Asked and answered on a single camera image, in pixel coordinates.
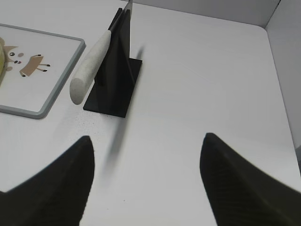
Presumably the black knife stand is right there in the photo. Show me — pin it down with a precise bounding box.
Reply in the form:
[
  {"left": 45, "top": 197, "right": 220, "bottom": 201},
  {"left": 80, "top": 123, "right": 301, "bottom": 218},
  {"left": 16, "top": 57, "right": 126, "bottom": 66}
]
[{"left": 83, "top": 8, "right": 143, "bottom": 118}]

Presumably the white-handled cleaver knife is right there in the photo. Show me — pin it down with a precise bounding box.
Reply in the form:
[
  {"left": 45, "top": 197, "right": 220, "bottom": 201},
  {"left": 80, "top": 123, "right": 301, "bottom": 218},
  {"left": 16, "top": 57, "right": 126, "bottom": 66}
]
[{"left": 70, "top": 0, "right": 133, "bottom": 105}]

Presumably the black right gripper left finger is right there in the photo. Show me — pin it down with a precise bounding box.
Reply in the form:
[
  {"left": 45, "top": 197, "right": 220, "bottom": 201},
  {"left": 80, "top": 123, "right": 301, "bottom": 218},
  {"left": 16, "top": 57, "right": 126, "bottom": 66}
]
[{"left": 0, "top": 136, "right": 95, "bottom": 226}]

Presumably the white grey-rimmed cutting board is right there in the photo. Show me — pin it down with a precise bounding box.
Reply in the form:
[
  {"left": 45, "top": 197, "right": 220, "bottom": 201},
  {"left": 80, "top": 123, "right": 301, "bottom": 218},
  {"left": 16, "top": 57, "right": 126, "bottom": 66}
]
[{"left": 0, "top": 24, "right": 86, "bottom": 119}]

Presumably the yellow plastic banana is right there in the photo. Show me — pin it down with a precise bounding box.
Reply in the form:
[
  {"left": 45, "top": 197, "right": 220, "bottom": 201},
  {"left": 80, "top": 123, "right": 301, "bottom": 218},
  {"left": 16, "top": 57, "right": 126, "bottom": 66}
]
[{"left": 0, "top": 38, "right": 5, "bottom": 83}]

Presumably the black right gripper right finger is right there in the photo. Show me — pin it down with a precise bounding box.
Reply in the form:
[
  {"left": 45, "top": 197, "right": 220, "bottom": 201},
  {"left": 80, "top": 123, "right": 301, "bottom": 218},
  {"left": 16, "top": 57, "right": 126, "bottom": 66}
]
[{"left": 199, "top": 133, "right": 301, "bottom": 226}]

